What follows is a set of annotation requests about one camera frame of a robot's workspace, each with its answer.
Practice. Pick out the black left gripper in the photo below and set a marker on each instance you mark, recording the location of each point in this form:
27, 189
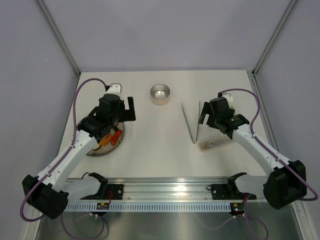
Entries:
128, 115

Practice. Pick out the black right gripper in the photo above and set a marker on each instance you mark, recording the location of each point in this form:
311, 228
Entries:
207, 109

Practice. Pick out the metal tongs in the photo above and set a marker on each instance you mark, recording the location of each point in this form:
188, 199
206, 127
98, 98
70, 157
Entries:
191, 110

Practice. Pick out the round steel bowl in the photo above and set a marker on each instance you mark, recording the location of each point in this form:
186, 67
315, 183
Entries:
160, 94

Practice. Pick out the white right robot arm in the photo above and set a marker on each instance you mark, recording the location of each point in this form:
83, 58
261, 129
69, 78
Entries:
284, 180

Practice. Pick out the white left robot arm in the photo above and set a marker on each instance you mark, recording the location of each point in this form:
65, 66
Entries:
48, 191

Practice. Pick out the grey speckled plate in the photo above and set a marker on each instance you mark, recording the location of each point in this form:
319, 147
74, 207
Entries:
110, 147

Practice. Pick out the red sausage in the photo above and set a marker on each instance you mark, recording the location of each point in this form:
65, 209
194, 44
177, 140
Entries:
115, 137

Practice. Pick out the orange fried chicken piece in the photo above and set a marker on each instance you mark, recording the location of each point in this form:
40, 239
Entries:
105, 140

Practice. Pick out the clear cutlery case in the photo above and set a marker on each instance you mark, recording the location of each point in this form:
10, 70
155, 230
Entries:
215, 143

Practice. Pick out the white black sushi cube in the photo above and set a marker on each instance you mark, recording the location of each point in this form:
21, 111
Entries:
97, 147

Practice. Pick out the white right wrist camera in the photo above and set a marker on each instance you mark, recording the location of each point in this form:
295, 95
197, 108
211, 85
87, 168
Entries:
227, 96

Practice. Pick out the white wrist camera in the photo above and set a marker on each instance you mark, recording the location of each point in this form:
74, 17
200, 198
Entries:
114, 88
227, 96

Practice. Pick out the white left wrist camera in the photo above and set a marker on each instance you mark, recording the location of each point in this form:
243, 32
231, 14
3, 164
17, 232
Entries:
114, 88

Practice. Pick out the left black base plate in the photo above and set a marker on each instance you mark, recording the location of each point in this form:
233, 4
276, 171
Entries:
107, 191

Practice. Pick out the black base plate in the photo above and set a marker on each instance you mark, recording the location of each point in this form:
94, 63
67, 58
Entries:
107, 191
221, 191

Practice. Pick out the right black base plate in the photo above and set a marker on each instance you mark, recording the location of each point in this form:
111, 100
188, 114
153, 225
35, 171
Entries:
221, 191

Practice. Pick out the aluminium rail frame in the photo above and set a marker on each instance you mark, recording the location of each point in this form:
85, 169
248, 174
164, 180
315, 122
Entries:
167, 189

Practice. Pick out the white slotted cable duct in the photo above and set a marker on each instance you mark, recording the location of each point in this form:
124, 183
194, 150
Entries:
149, 207

